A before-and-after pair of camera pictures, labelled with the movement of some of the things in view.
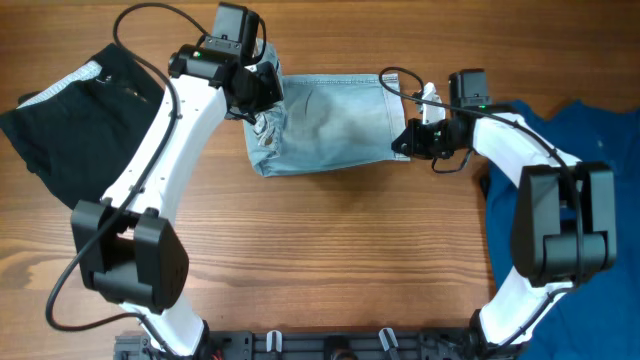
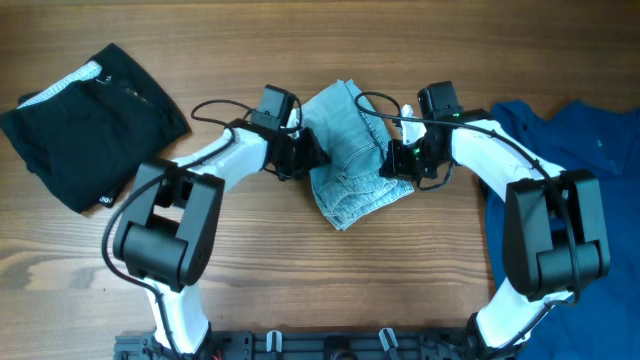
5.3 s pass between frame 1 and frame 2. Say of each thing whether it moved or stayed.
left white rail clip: stayed
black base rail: stayed
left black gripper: moved
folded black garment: stayed
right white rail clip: stayed
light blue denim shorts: moved
